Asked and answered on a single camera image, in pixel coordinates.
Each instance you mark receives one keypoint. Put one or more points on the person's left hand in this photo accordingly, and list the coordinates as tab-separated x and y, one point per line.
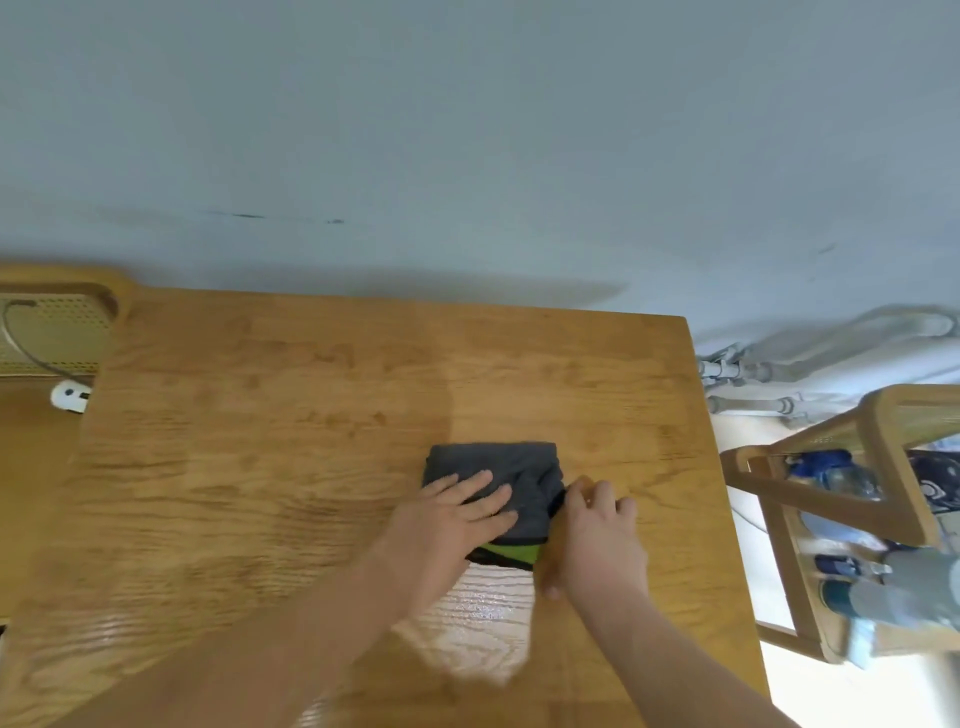
435	540

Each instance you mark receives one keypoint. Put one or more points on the person's right hand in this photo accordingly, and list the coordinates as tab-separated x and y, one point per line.
600	555

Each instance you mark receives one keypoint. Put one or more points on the dark grey cleaning cloth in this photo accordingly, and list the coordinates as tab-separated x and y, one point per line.
517	465

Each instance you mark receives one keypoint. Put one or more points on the person's right forearm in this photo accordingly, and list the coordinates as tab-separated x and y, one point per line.
675	667

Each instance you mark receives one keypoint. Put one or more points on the person's left forearm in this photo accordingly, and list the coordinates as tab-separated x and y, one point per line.
262	660

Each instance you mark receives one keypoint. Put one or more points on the wooden table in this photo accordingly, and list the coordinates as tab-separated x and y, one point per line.
262	420

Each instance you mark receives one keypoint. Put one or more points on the light blue spray bottle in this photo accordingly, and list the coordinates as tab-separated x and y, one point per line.
840	531

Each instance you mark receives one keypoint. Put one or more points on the small dark blue bottle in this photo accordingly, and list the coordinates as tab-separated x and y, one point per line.
847	568

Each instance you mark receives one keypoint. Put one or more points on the teal capped bottle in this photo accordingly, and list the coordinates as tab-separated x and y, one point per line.
855	598

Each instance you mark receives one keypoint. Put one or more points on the white tube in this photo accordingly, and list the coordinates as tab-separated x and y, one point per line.
862	643

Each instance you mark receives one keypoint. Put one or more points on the wooden rattan chair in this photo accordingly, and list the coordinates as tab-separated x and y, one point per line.
30	465
892	480

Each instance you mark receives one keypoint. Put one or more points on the blue patterned bag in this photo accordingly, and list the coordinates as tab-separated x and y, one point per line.
937	484

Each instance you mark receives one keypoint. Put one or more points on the white handheld device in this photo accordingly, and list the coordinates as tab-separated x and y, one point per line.
69	396

